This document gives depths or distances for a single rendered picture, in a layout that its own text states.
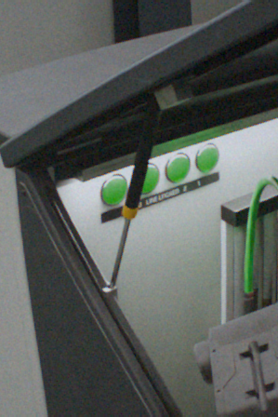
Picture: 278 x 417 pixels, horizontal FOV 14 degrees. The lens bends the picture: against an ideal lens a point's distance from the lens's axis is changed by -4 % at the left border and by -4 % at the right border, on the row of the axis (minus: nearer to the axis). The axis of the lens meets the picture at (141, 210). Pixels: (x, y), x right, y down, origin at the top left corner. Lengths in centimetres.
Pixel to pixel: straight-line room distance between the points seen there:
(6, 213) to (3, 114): 15
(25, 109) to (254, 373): 93
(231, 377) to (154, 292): 96
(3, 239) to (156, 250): 25
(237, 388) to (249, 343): 5
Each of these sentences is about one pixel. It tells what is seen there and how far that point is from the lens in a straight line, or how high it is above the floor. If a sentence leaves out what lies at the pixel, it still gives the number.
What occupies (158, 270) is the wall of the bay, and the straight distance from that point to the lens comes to 181.
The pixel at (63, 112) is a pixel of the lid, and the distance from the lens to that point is 141.
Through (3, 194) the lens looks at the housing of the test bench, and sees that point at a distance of 169.
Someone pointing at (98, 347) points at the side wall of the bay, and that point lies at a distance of 158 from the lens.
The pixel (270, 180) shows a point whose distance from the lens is 162.
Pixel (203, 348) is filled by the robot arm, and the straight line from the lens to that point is 92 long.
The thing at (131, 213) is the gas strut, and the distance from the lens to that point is 143.
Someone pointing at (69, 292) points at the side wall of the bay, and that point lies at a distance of 159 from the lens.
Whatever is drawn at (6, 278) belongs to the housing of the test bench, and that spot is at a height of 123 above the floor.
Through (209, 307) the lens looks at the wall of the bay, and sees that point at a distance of 192.
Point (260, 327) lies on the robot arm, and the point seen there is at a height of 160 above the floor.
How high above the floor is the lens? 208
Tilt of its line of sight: 25 degrees down
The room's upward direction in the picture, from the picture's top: 3 degrees counter-clockwise
